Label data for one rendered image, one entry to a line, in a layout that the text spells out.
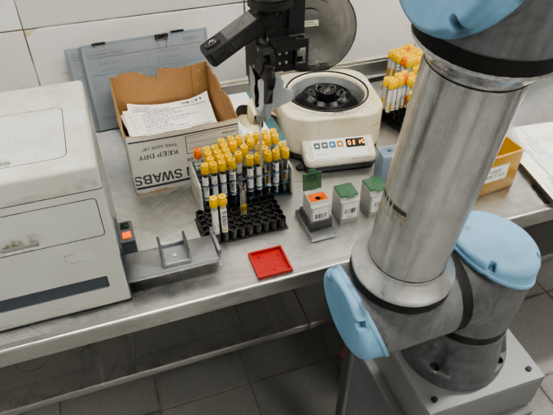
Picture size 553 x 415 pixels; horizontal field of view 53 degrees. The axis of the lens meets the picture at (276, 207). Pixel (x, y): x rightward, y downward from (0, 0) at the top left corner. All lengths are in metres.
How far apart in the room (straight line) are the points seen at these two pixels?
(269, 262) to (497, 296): 0.49
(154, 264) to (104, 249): 0.13
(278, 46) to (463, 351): 0.52
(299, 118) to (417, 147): 0.79
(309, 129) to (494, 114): 0.84
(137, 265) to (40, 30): 0.64
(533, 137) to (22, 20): 1.23
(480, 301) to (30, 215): 0.63
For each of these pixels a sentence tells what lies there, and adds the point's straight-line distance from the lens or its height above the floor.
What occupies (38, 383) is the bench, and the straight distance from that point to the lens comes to 1.75.
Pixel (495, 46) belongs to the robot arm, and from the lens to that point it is 0.41.
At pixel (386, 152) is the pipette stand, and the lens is 1.19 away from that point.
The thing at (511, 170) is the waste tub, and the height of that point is 0.92.
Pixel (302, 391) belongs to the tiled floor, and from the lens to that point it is 1.92.
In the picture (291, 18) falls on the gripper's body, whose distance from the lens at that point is 0.90.
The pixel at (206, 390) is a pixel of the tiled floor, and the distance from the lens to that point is 1.93.
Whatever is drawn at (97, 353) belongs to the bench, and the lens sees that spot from 1.75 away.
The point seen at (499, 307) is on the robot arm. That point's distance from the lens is 0.73.
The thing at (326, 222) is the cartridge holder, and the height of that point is 0.90.
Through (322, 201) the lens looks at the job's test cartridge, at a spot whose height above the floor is 0.95.
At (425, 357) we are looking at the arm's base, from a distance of 0.82.
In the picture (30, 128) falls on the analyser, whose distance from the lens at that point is 0.95.
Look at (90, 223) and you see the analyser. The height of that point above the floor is 1.07.
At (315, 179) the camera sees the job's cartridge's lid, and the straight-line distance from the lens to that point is 1.10.
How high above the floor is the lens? 1.64
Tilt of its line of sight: 40 degrees down
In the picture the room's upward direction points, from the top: straight up
